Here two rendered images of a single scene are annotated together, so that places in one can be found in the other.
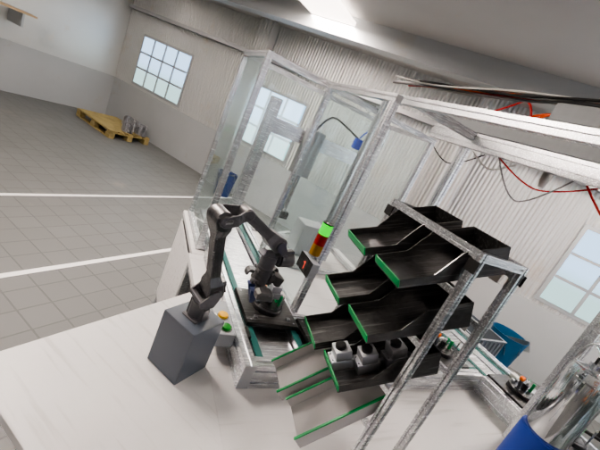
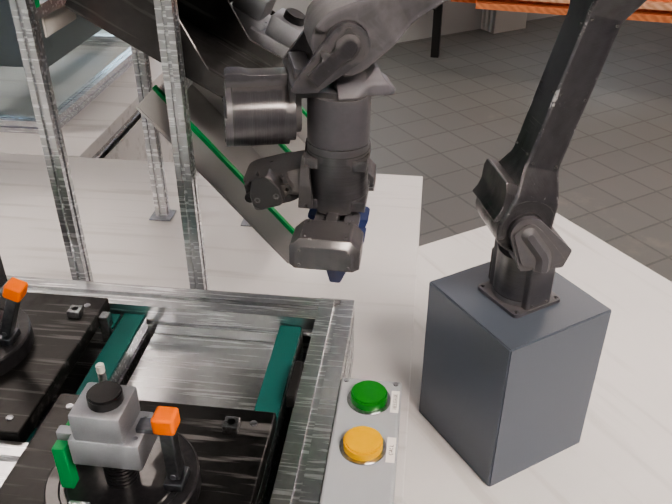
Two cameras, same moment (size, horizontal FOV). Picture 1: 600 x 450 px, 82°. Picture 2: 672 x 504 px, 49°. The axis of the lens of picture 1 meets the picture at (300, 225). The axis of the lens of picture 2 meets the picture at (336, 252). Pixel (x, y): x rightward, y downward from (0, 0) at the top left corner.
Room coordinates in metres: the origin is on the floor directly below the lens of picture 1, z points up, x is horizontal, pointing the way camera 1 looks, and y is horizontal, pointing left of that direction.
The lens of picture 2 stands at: (1.61, 0.43, 1.53)
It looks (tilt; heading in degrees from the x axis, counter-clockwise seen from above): 32 degrees down; 217
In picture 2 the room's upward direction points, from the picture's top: straight up
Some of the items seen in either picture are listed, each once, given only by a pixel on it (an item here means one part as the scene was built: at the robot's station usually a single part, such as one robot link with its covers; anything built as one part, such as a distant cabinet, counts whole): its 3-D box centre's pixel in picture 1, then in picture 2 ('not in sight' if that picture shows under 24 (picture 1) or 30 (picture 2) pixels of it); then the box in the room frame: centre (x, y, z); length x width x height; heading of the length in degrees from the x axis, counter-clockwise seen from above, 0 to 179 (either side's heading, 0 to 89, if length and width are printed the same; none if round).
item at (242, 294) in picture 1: (265, 308); (127, 497); (1.36, -0.01, 0.96); 0.24 x 0.24 x 0.02; 30
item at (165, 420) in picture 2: not in sight; (161, 443); (1.33, 0.02, 1.04); 0.04 x 0.02 x 0.08; 120
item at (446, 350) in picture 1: (443, 343); not in sight; (1.70, -0.96, 1.01); 0.24 x 0.24 x 0.13; 30
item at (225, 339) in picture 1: (220, 321); (362, 467); (1.17, 0.13, 0.93); 0.21 x 0.07 x 0.06; 30
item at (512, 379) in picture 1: (525, 386); not in sight; (1.63, -1.40, 1.01); 0.24 x 0.24 x 0.13; 30
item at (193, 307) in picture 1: (198, 308); (520, 270); (0.96, 0.18, 1.09); 0.07 x 0.07 x 0.06; 66
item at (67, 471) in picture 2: not in sight; (65, 464); (1.39, -0.05, 1.01); 0.01 x 0.01 x 0.05; 30
